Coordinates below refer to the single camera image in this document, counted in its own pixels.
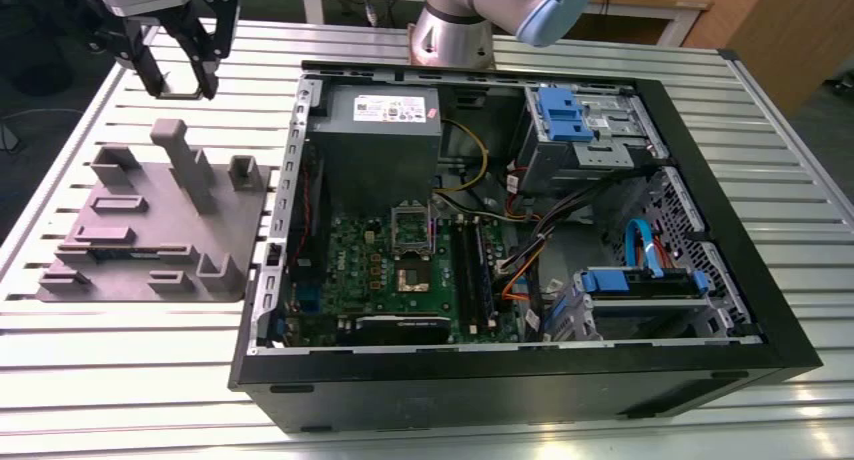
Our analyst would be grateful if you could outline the metal optical drive cage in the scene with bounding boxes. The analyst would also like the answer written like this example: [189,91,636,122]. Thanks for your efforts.
[519,84,671,196]

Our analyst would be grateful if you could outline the grey power supply unit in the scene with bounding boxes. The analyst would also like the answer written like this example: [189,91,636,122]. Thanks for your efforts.
[307,83,445,206]

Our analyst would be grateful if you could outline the yellow wire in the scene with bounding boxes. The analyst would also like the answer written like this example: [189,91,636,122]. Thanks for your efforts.
[433,118,491,195]

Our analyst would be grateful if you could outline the black graphics card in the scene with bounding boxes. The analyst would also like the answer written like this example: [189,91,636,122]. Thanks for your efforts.
[335,312,453,347]

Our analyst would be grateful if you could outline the red black twisted wire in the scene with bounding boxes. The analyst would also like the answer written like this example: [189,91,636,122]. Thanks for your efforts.
[292,160,319,261]

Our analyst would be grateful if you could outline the green RAM stick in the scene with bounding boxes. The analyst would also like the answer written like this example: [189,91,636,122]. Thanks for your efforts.
[85,249,168,263]

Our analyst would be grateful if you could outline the CPU socket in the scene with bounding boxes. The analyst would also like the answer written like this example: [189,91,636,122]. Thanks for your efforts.
[391,259,436,295]

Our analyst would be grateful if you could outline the wooden desk white frame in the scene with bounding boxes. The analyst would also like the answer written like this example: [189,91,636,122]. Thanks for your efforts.
[292,0,715,49]

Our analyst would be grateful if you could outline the wooden cabinet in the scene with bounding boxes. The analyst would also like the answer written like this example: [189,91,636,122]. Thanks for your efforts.
[683,0,854,116]

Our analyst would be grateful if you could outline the green motherboard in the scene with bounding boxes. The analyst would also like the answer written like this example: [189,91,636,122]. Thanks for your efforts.
[276,213,528,346]

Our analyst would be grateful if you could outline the blue plastic drive latch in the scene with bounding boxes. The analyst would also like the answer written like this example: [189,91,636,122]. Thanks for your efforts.
[536,87,596,144]

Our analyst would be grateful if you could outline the black sleeved wire bundle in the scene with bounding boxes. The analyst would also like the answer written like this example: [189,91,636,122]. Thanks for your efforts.
[496,163,659,277]

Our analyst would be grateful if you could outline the black office chair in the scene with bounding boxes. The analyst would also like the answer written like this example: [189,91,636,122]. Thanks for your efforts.
[0,24,76,97]

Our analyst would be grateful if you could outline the black RAM slot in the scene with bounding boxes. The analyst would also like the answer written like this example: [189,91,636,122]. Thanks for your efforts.
[467,216,500,330]
[448,216,471,332]

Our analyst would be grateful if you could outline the metal disk bay cage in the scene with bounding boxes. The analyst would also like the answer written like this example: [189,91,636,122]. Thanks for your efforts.
[543,267,759,342]

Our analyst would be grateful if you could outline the blue SATA wire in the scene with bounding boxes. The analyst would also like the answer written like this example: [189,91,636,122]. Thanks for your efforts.
[624,218,670,280]

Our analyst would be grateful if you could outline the grey white wire bundle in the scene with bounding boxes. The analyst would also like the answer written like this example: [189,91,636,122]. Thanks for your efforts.
[436,194,535,222]

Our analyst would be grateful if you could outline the orange wire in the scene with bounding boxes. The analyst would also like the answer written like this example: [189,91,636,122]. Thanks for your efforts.
[499,259,536,306]

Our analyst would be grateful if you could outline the blue plastic bracket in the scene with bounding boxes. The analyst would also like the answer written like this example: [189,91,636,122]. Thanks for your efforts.
[540,278,576,342]

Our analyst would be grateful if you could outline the cable with metal plug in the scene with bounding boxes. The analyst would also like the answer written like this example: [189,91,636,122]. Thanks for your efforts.
[359,0,396,27]

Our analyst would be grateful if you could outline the black PC case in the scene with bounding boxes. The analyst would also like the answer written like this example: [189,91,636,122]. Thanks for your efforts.
[227,59,826,435]

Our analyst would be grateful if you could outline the grey parts rack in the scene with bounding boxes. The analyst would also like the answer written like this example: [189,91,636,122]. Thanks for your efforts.
[33,118,281,306]

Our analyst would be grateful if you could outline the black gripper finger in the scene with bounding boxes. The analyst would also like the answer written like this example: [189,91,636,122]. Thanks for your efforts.
[88,18,169,100]
[159,0,243,101]

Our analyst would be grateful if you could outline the blue disk carrier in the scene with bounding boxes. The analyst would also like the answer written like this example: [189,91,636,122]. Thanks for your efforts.
[575,268,711,301]

